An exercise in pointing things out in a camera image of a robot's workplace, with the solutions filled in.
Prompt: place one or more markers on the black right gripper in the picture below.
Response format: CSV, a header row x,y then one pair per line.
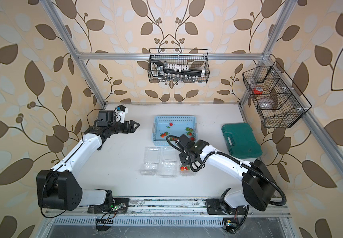
x,y
182,159

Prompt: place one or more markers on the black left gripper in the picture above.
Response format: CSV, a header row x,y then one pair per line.
x,y
130,123

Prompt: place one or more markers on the packed red strawberries cluster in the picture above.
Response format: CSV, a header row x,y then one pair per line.
x,y
186,168

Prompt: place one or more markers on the clear clamshell container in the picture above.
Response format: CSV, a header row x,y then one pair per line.
x,y
186,173
168,165
152,158

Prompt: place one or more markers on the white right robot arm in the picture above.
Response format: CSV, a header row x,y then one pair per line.
x,y
258,188

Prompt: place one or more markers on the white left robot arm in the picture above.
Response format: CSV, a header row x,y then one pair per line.
x,y
58,188

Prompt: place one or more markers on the strawberries in basket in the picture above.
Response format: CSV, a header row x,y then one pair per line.
x,y
177,129

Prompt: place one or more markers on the light blue perforated plastic basket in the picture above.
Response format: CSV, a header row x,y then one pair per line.
x,y
170,119

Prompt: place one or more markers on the green plastic tool case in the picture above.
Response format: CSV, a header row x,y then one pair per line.
x,y
240,141

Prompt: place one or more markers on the black socket set holder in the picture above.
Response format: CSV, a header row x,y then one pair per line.
x,y
159,69

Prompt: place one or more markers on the clear lidded jar in basket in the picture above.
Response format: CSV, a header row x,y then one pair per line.
x,y
267,104

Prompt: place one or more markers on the red tape roll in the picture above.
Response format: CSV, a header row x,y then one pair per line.
x,y
258,90

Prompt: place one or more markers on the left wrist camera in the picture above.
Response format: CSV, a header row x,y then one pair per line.
x,y
120,113

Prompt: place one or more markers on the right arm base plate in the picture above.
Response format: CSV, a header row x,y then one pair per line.
x,y
217,207

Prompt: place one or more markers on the black wire basket on back wall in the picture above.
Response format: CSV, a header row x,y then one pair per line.
x,y
193,58

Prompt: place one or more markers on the black wire basket on wall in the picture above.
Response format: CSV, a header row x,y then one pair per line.
x,y
193,58
291,103

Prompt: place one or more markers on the black wire basket on right wall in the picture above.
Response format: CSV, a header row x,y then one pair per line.
x,y
291,103

